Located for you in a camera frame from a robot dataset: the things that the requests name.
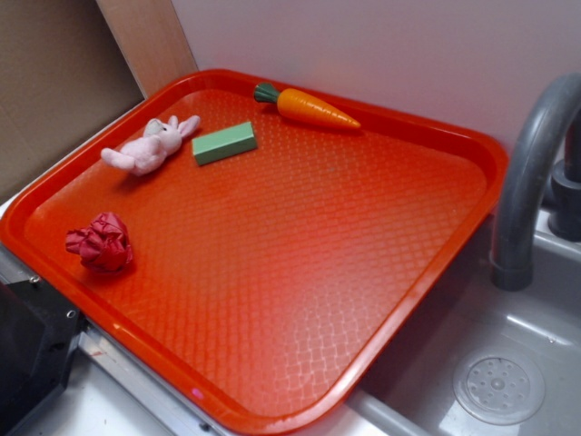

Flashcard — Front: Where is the grey plastic sink basin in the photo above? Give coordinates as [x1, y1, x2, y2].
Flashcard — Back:
[348, 212, 580, 435]

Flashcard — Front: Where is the round sink drain strainer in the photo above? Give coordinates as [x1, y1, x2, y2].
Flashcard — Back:
[452, 347, 546, 426]

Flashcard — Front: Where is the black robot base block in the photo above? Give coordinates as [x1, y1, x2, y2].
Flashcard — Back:
[1, 276, 84, 435]

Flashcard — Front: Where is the orange toy carrot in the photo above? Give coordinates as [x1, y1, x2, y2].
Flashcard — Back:
[253, 83, 361, 131]

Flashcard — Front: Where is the green rectangular block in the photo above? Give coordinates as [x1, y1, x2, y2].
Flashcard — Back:
[192, 122, 258, 165]

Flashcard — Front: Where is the dark grey faucet handle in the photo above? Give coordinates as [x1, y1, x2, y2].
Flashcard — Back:
[548, 113, 580, 242]

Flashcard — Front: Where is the brown cardboard panel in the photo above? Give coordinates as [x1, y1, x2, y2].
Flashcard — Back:
[1, 1, 197, 201]

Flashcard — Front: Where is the crumpled red cloth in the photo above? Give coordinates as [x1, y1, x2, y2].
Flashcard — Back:
[65, 212, 133, 273]

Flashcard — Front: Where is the grey curved faucet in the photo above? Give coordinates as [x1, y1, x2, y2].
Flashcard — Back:
[490, 73, 580, 291]

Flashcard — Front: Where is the red plastic tray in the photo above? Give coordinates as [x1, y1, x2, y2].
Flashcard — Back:
[1, 70, 507, 435]

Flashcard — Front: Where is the pink plush bunny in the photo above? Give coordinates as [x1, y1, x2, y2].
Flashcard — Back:
[101, 115, 201, 176]

